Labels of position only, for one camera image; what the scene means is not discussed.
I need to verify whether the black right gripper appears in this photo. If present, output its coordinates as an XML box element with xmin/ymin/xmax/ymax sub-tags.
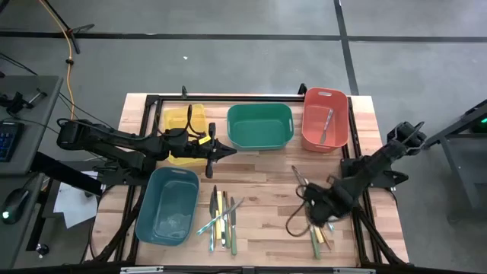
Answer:
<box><xmin>302</xmin><ymin>182</ymin><xmax>355</xmax><ymax>228</ymax></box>

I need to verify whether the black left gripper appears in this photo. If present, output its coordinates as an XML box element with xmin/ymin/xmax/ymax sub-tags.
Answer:
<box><xmin>167</xmin><ymin>122</ymin><xmax>237</xmax><ymax>179</ymax></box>

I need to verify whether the striped-handle knife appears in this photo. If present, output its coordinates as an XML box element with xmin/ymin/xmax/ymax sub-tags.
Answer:
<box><xmin>196</xmin><ymin>196</ymin><xmax>245</xmax><ymax>236</ymax></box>

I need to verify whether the green plastic bin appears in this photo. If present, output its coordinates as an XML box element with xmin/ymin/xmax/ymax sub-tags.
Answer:
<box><xmin>226</xmin><ymin>103</ymin><xmax>295</xmax><ymax>151</ymax></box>

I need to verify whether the translucent yellow plastic bin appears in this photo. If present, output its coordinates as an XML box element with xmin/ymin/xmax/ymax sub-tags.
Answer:
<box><xmin>163</xmin><ymin>103</ymin><xmax>209</xmax><ymax>168</ymax></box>

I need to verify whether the teal blue plastic bin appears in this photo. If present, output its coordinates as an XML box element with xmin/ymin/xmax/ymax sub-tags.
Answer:
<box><xmin>135</xmin><ymin>166</ymin><xmax>201</xmax><ymax>247</ymax></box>

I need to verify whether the orange plastic bin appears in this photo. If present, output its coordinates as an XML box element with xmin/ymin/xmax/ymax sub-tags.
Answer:
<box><xmin>301</xmin><ymin>87</ymin><xmax>350</xmax><ymax>154</ymax></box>

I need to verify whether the grey metal stand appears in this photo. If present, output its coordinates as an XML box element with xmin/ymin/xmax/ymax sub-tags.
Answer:
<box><xmin>418</xmin><ymin>97</ymin><xmax>487</xmax><ymax>221</ymax></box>

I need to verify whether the black desk leg beam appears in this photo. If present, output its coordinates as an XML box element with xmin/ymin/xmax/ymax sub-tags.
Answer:
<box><xmin>30</xmin><ymin>151</ymin><xmax>104</xmax><ymax>197</ymax></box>

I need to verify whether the white paper sheet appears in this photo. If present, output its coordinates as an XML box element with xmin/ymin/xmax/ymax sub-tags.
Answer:
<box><xmin>53</xmin><ymin>170</ymin><xmax>100</xmax><ymax>229</ymax></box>

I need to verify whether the device with green light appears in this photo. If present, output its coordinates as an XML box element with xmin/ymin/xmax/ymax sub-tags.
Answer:
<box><xmin>469</xmin><ymin>112</ymin><xmax>487</xmax><ymax>134</ymax></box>

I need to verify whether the black tripod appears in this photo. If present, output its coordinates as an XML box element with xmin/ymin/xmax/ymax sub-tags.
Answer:
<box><xmin>37</xmin><ymin>0</ymin><xmax>96</xmax><ymax>55</ymax></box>

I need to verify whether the grey desk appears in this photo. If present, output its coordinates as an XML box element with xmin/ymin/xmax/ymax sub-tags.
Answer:
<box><xmin>0</xmin><ymin>75</ymin><xmax>64</xmax><ymax>269</ymax></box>

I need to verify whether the black keyboard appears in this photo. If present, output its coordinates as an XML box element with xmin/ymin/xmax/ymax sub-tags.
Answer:
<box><xmin>0</xmin><ymin>120</ymin><xmax>24</xmax><ymax>164</ymax></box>

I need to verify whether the black computer mouse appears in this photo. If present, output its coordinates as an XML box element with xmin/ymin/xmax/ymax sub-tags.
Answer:
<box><xmin>1</xmin><ymin>187</ymin><xmax>30</xmax><ymax>225</ymax></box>

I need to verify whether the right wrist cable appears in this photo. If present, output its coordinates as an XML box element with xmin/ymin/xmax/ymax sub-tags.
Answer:
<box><xmin>285</xmin><ymin>185</ymin><xmax>317</xmax><ymax>237</ymax></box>

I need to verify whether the wrist cable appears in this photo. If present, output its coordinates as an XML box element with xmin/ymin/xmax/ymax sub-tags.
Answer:
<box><xmin>154</xmin><ymin>104</ymin><xmax>209</xmax><ymax>139</ymax></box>
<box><xmin>285</xmin><ymin>185</ymin><xmax>317</xmax><ymax>237</ymax></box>

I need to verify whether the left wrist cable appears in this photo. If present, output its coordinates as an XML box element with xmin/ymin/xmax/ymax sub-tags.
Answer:
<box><xmin>154</xmin><ymin>104</ymin><xmax>209</xmax><ymax>139</ymax></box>

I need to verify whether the black metal table frame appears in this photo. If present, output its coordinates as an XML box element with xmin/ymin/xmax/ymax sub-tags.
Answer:
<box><xmin>85</xmin><ymin>82</ymin><xmax>410</xmax><ymax>269</ymax></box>

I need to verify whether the silver edge bracket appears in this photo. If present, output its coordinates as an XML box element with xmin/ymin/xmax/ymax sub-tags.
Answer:
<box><xmin>119</xmin><ymin>266</ymin><xmax>164</xmax><ymax>274</ymax></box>
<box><xmin>333</xmin><ymin>267</ymin><xmax>377</xmax><ymax>274</ymax></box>

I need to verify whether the black floor cable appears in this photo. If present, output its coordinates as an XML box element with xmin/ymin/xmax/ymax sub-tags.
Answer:
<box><xmin>56</xmin><ymin>91</ymin><xmax>119</xmax><ymax>134</ymax></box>
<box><xmin>0</xmin><ymin>51</ymin><xmax>39</xmax><ymax>77</ymax></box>

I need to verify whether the orange power cable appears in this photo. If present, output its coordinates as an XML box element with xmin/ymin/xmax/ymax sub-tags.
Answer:
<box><xmin>37</xmin><ymin>0</ymin><xmax>76</xmax><ymax>123</ymax></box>

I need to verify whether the black clamp mount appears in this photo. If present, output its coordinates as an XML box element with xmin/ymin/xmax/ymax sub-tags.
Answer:
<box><xmin>0</xmin><ymin>88</ymin><xmax>49</xmax><ymax>117</ymax></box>

